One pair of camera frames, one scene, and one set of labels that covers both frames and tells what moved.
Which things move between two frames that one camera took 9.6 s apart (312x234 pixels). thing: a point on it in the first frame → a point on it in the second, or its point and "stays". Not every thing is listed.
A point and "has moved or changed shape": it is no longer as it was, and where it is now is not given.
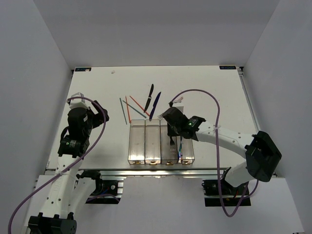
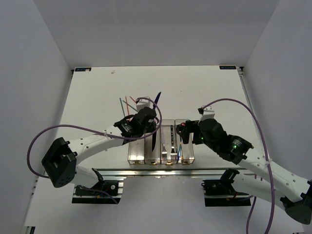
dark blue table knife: (154, 106) stays
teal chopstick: (134, 108) stays
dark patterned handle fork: (172, 146) has moved or changed shape
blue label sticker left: (83, 69) stays
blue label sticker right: (227, 67) stays
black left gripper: (98, 117) → (152, 126)
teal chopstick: (123, 111) stays
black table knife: (149, 98) → (153, 140)
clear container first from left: (136, 153) stays
